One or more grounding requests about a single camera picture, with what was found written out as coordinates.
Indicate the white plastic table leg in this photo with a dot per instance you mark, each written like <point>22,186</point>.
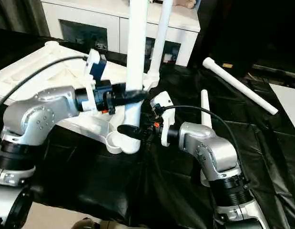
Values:
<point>137,47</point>
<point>238,85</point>
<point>159,38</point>
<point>205,109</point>

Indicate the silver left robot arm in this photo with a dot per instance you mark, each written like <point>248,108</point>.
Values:
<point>33,119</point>

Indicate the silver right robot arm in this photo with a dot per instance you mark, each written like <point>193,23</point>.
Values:
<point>209,152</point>

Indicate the small white bottle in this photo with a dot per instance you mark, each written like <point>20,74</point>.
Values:
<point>167,58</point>

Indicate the white cabinet with glass doors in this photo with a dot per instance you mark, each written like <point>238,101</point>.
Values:
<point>90,14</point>

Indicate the black work mat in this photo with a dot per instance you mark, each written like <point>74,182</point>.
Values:
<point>266,167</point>

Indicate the flat white board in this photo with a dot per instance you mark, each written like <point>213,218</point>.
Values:
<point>288,107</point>

